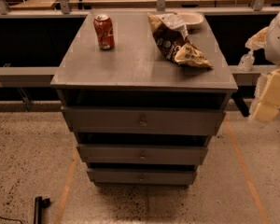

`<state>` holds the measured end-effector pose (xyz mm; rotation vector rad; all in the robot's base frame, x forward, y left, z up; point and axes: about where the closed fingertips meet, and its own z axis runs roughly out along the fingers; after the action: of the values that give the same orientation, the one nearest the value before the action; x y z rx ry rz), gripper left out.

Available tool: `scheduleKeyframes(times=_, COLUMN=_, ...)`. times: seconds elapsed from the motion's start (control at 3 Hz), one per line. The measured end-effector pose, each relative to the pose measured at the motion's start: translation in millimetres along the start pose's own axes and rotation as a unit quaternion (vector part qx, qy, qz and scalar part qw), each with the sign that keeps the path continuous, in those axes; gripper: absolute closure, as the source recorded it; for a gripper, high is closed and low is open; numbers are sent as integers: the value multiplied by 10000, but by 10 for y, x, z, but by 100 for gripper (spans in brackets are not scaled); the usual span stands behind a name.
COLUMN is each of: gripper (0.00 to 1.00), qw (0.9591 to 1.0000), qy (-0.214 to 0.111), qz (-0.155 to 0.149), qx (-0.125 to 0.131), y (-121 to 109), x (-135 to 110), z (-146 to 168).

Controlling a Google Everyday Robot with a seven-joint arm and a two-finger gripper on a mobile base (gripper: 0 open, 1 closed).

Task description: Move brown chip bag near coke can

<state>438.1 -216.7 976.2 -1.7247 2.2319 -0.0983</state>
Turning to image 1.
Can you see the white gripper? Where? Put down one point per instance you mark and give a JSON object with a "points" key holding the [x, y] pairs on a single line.
{"points": [[278, 42]]}

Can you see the brown chip bag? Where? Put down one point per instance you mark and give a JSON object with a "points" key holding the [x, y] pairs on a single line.
{"points": [[171, 36]]}

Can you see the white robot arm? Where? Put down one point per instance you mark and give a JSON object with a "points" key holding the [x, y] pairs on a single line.
{"points": [[272, 46]]}

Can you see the red coke can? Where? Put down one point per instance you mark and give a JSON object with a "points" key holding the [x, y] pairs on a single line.
{"points": [[104, 29]]}

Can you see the clear plastic bottle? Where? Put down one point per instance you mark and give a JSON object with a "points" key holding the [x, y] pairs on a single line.
{"points": [[247, 61]]}

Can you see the white bowl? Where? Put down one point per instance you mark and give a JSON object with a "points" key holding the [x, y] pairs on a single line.
{"points": [[193, 20]]}

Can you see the grey drawer cabinet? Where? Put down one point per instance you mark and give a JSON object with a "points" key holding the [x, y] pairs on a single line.
{"points": [[134, 74]]}

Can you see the top grey drawer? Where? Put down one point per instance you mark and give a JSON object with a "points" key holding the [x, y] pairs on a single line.
{"points": [[146, 121]]}

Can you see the grey drawer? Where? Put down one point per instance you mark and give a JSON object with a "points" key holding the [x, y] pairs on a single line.
{"points": [[146, 121], [148, 177], [135, 154]]}

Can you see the middle grey drawer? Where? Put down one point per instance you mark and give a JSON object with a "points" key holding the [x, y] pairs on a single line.
{"points": [[135, 154]]}

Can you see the bottom grey drawer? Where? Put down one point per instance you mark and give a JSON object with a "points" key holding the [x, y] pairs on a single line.
{"points": [[148, 177]]}

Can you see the grey metal railing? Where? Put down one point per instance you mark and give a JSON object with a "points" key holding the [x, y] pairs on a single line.
{"points": [[34, 40]]}

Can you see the black floor post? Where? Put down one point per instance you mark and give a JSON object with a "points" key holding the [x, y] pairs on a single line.
{"points": [[40, 204]]}

